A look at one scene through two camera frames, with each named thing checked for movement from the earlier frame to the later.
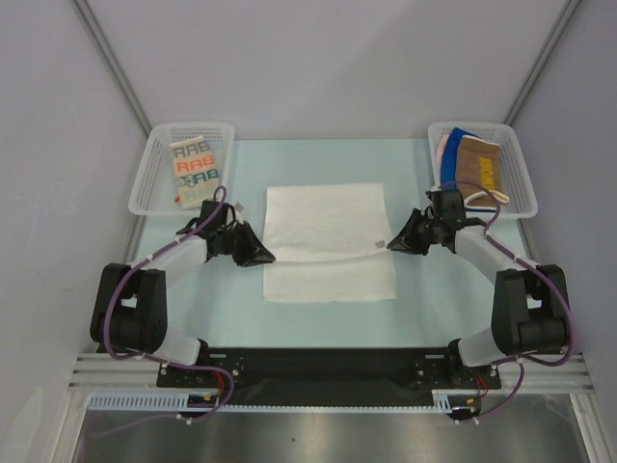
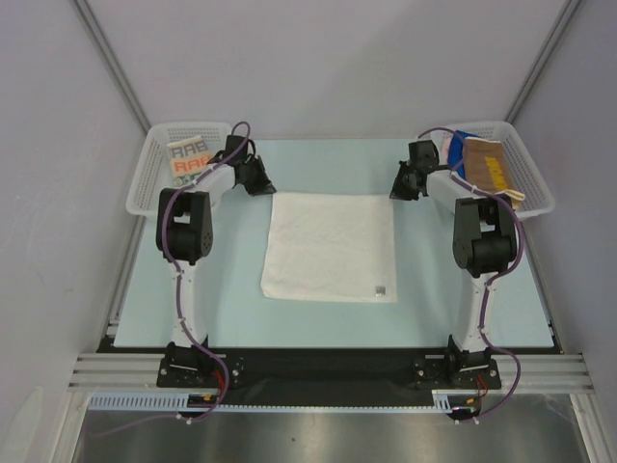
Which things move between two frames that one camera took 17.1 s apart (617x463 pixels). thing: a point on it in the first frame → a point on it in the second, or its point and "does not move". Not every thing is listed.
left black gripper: [254, 253] → [263, 185]
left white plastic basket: [153, 193] does not move
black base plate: [327, 377] does not move
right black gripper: [423, 231] → [410, 178]
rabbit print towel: [196, 172] does not move
